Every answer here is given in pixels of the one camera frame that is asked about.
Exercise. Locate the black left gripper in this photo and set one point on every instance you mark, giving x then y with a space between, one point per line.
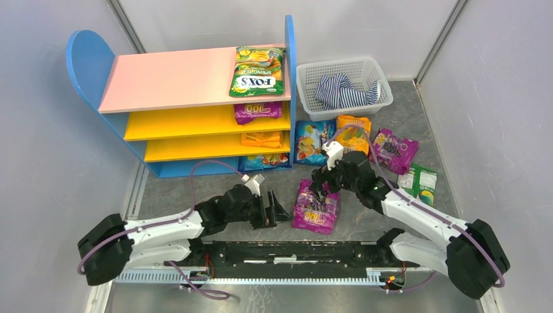
265 209

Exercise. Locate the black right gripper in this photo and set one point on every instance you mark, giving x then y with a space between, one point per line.
324 180

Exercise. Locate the purple 100 candy bag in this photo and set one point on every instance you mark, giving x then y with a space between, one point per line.
312 214

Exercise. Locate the blue Blendy candy bag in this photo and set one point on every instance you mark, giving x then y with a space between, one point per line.
309 139

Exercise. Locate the green Fox's candy bag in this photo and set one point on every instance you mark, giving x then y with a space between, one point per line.
257 72

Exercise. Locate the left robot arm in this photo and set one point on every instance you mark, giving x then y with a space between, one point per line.
115 245

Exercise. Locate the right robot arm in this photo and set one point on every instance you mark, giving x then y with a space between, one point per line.
468 253

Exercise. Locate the blue Blendy bag on shelf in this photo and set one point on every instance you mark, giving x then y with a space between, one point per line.
264 162

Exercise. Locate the orange mango candy bag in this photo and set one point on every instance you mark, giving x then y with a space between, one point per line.
355 131

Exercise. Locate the orange candy bag on shelf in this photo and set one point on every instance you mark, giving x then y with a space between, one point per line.
272 139

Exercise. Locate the purple grape candy bag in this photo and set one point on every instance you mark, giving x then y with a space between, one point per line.
393 152

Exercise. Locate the green candy bag face down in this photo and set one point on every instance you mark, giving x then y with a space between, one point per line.
420 182

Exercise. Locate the purple 100 bag on shelf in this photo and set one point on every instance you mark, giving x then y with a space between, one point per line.
249 112

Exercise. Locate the blue pink yellow shelf unit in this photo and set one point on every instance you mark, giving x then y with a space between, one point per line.
172 110

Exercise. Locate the blue white striped cloth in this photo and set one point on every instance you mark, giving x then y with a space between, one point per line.
338 92

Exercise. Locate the white plastic mesh basket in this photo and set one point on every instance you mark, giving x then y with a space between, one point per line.
362 71

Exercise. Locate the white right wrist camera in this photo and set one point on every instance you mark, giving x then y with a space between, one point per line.
334 152

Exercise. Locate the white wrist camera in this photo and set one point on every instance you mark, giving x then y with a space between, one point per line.
253 183
334 152

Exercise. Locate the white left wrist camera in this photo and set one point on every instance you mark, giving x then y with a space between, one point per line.
253 183

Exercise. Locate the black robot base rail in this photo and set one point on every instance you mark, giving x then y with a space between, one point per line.
295 261

